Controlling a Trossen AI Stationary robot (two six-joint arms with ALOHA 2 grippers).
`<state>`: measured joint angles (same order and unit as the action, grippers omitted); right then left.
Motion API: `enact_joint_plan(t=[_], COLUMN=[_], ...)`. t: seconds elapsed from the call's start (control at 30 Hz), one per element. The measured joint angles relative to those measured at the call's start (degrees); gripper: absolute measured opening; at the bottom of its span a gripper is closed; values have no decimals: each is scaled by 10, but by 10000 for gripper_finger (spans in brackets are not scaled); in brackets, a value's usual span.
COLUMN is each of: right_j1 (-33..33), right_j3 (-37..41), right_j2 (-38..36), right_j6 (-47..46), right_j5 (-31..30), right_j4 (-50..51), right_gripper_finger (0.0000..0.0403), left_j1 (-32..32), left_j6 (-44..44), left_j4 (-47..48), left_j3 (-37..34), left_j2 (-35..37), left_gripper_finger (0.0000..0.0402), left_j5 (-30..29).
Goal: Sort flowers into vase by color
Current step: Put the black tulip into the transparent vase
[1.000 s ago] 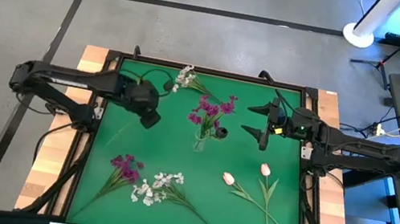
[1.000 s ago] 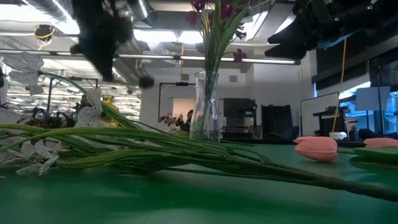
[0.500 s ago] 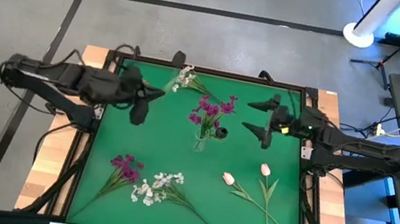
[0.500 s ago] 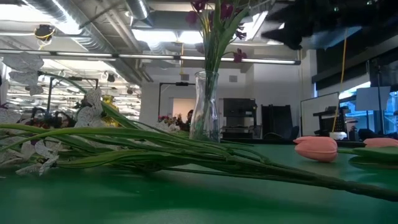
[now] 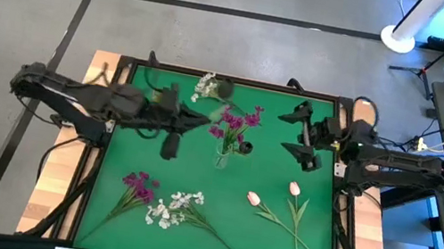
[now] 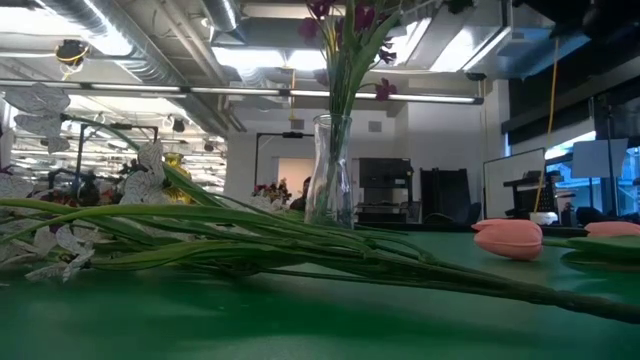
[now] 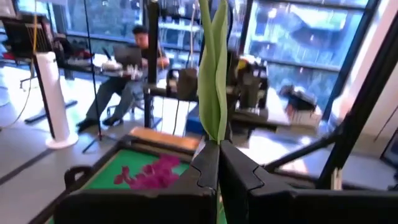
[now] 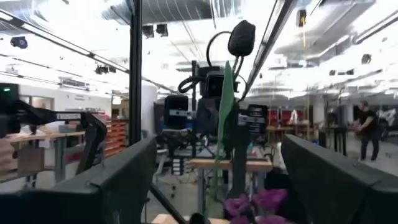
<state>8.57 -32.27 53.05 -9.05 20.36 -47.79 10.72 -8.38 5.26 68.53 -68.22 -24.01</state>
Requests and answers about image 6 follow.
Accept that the small white artificial flower bunch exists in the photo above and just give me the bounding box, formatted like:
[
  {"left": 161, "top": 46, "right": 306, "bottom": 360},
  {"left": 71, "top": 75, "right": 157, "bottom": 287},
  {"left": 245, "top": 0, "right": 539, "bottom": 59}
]
[{"left": 243, "top": 193, "right": 282, "bottom": 214}]

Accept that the large white artificial flower bunch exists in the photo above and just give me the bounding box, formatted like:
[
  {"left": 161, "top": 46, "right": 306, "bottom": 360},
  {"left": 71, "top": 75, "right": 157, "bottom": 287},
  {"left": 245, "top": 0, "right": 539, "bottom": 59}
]
[{"left": 0, "top": 82, "right": 640, "bottom": 325}]

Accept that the purple artificial flower bunch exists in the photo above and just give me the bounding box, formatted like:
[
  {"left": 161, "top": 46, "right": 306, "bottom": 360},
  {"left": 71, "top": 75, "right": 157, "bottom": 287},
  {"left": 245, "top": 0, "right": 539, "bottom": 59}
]
[
  {"left": 297, "top": 0, "right": 416, "bottom": 224},
  {"left": 34, "top": 187, "right": 121, "bottom": 207}
]

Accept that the pink artificial tulip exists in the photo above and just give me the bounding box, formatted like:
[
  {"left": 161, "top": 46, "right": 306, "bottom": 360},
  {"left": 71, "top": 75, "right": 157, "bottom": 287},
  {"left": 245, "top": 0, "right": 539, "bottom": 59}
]
[
  {"left": 471, "top": 217, "right": 576, "bottom": 262},
  {"left": 559, "top": 220, "right": 640, "bottom": 275}
]

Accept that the clear glass vase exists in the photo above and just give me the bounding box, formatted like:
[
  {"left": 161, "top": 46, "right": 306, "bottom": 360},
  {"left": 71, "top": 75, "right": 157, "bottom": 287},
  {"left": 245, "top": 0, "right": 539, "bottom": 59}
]
[{"left": 304, "top": 113, "right": 355, "bottom": 230}]

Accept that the yellow glass vase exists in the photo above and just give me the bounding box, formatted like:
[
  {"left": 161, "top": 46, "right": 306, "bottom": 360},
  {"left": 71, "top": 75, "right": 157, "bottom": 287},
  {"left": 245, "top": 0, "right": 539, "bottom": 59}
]
[{"left": 163, "top": 151, "right": 195, "bottom": 206}]

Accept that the person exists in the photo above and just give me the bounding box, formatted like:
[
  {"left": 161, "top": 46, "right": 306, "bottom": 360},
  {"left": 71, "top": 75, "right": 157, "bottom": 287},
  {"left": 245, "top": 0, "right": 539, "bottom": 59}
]
[{"left": 289, "top": 175, "right": 314, "bottom": 212}]

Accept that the black machine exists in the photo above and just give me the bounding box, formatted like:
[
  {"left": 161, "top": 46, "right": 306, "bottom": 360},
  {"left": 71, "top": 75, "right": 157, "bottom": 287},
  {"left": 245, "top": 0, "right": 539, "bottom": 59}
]
[{"left": 357, "top": 157, "right": 415, "bottom": 225}]

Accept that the long light bar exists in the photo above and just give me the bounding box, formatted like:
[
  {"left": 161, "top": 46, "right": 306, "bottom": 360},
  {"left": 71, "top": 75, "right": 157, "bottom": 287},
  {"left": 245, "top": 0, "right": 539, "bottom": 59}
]
[{"left": 0, "top": 78, "right": 485, "bottom": 106}]

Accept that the green table mat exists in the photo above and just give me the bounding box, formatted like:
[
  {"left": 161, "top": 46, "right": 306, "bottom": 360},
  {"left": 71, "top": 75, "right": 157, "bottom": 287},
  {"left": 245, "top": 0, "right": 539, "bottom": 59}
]
[{"left": 0, "top": 227, "right": 640, "bottom": 360}]

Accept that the whiteboard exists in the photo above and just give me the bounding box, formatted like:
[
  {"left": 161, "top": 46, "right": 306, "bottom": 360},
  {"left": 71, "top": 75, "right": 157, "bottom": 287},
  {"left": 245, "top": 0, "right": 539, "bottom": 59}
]
[{"left": 482, "top": 146, "right": 548, "bottom": 220}]

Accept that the white sign panel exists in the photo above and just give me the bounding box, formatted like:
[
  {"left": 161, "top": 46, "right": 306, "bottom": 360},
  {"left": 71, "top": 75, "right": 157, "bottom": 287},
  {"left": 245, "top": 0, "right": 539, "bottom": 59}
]
[{"left": 571, "top": 138, "right": 630, "bottom": 180}]

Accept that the black door frame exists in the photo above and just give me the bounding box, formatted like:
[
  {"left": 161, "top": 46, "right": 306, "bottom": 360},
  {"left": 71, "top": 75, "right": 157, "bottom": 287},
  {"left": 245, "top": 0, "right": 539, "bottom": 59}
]
[{"left": 253, "top": 131, "right": 316, "bottom": 201}]

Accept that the silver ventilation duct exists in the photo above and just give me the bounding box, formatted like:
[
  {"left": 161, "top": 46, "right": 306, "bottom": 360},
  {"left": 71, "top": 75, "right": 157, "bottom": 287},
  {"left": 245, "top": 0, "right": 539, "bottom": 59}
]
[{"left": 34, "top": 0, "right": 236, "bottom": 139}]

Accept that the yellow hanging cord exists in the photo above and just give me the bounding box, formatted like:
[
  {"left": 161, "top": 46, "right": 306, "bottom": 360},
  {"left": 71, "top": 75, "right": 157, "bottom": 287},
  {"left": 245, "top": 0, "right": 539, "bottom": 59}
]
[{"left": 532, "top": 37, "right": 560, "bottom": 214}]

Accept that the black ceiling cable reel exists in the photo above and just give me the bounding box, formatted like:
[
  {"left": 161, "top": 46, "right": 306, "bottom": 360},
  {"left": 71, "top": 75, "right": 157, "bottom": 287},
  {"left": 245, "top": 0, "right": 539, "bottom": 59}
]
[{"left": 53, "top": 38, "right": 92, "bottom": 69}]

